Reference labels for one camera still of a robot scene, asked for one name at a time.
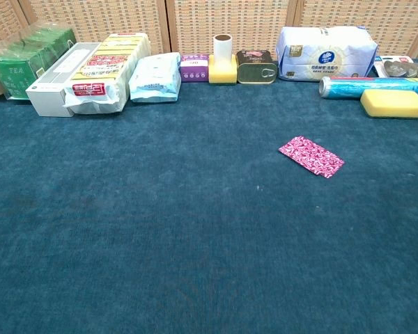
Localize teal felt table cover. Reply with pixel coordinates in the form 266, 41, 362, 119
0, 57, 418, 334

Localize yellow notched sponge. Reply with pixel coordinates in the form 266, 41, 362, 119
208, 54, 238, 86

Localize small purple box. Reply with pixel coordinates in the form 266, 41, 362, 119
179, 53, 210, 84

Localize light blue wet wipes pack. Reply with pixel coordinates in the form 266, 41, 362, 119
127, 51, 183, 104

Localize gold luncheon meat can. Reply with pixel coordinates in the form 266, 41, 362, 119
235, 49, 279, 86

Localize yellow sponge multipack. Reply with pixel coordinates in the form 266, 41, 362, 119
62, 33, 152, 116

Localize wicker folding screen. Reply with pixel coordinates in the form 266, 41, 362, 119
0, 0, 418, 60

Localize white blue tissue pack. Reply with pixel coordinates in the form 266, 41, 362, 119
275, 25, 379, 83

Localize white power strip box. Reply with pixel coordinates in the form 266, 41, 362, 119
25, 42, 102, 118

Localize yellow rectangular sponge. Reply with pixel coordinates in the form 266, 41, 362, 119
359, 88, 418, 120

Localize clear box green tea bags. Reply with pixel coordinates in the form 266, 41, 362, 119
0, 22, 77, 101

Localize correction tape blister pack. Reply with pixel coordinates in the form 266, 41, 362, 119
373, 54, 418, 79

